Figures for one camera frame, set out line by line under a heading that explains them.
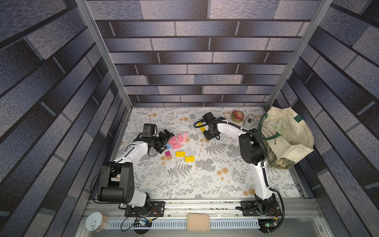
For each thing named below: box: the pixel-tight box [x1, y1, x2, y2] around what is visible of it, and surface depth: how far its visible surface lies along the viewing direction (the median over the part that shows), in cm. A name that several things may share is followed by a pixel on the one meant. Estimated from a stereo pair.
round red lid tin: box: [230, 110, 245, 123], surface depth 112 cm
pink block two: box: [168, 138, 178, 145], surface depth 102 cm
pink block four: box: [183, 132, 188, 142], surface depth 103 cm
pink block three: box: [177, 134, 184, 144], surface depth 102 cm
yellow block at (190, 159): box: [185, 156, 195, 163], surface depth 93 cm
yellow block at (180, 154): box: [175, 151, 187, 158], surface depth 96 cm
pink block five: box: [171, 143, 182, 150], surface depth 99 cm
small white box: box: [242, 114, 256, 129], surface depth 109 cm
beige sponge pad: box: [186, 212, 211, 233], surface depth 72 cm
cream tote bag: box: [260, 106, 315, 164], surface depth 88 cm
